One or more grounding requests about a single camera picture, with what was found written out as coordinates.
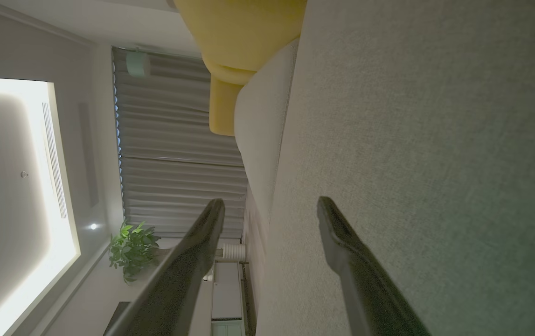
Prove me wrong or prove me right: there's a grey and yellow sofa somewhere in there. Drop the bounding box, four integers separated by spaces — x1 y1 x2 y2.
254 0 535 336

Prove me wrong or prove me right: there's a wide yellow sofa back cushion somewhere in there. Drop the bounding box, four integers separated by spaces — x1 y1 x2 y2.
174 0 307 71

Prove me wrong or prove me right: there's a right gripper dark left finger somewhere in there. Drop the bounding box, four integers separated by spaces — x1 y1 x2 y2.
104 198 226 336

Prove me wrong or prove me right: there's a grey pleated curtain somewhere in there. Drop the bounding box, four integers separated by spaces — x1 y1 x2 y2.
111 46 249 239

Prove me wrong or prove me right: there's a pale green white cabinet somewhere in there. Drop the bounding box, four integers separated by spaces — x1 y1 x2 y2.
200 261 249 336

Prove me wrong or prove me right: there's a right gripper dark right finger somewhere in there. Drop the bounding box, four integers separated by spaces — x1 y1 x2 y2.
317 196 431 336

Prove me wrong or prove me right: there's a green potted plant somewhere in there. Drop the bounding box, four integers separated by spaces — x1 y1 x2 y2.
109 221 161 284

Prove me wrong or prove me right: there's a grey sofa back cushion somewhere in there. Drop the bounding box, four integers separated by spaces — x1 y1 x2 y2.
234 39 299 224

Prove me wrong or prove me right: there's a white ribbed bin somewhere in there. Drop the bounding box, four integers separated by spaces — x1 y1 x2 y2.
215 243 247 262

